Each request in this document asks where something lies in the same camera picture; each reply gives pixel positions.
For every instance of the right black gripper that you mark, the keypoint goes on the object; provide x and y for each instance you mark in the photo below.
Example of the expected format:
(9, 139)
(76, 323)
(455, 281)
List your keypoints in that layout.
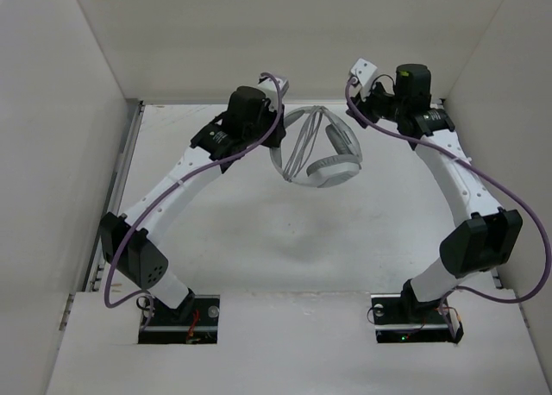
(365, 105)

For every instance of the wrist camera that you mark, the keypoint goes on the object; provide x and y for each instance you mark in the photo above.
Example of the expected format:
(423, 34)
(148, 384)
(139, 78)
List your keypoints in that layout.
(272, 87)
(363, 73)

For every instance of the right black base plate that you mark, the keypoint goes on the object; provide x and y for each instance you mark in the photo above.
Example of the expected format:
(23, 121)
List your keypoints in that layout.
(395, 321)

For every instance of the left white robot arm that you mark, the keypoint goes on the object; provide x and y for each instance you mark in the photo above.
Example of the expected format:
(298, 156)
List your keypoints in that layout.
(130, 242)

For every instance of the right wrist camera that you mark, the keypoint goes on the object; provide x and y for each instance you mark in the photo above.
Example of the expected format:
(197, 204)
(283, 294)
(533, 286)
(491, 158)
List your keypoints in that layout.
(363, 73)

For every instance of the grey white headphones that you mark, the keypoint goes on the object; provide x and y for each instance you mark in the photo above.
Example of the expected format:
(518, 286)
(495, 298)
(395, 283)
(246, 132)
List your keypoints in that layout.
(326, 152)

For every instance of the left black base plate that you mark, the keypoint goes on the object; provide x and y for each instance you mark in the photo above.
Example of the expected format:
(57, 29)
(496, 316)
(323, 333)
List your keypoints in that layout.
(200, 326)

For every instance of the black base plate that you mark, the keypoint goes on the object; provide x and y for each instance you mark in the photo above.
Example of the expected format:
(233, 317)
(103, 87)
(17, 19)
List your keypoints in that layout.
(200, 326)
(395, 321)

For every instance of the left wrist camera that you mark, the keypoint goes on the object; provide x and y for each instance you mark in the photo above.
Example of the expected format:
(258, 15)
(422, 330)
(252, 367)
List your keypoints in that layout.
(272, 87)

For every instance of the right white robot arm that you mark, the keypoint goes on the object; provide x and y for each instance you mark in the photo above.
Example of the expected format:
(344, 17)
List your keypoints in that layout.
(485, 232)

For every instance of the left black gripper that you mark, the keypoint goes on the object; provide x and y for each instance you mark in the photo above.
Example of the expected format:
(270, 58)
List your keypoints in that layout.
(279, 134)

